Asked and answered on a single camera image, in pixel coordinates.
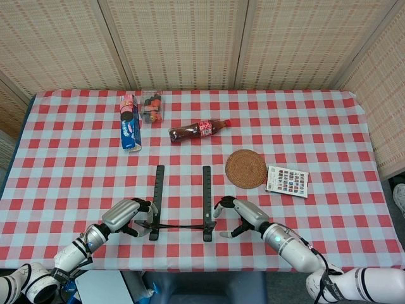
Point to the white shoe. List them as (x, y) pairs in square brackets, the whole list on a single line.
[(400, 199)]

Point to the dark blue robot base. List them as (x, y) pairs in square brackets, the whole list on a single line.
[(221, 289)]

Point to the white flat board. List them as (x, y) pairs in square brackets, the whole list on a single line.
[(101, 288)]

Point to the blue cookie box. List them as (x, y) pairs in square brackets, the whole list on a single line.
[(129, 133)]

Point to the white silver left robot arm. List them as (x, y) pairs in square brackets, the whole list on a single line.
[(69, 256)]

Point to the red white checkered tablecloth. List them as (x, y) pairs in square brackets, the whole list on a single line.
[(316, 221)]

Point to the round woven rattan coaster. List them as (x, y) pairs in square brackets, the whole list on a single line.
[(246, 169)]

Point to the cola bottle with red cap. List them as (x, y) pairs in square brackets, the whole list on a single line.
[(190, 131)]

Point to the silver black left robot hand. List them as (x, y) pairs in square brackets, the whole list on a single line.
[(121, 212)]

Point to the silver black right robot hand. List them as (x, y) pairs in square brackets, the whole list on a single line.
[(253, 215)]

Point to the black folding laptop stand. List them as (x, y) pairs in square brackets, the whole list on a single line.
[(159, 187)]

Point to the woven bamboo folding screen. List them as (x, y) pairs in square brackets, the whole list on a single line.
[(190, 41)]

